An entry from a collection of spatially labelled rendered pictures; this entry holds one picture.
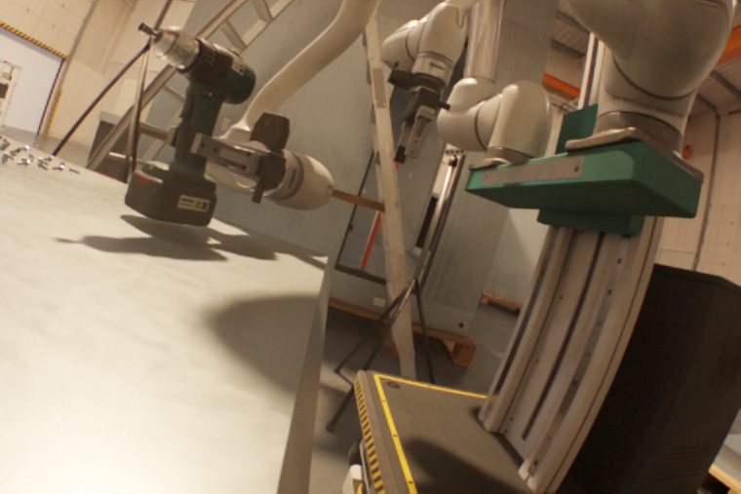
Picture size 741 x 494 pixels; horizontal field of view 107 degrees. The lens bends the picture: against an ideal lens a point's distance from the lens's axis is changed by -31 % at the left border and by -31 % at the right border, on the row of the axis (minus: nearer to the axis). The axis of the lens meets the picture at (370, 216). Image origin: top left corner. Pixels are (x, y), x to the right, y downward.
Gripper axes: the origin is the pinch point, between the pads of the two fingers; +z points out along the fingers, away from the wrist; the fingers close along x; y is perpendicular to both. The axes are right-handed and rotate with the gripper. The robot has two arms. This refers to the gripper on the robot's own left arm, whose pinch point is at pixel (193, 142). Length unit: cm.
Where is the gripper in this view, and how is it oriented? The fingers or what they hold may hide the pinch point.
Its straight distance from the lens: 54.1
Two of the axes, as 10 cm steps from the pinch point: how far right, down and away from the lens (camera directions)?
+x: -8.9, -2.9, 3.4
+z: -3.3, -1.0, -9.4
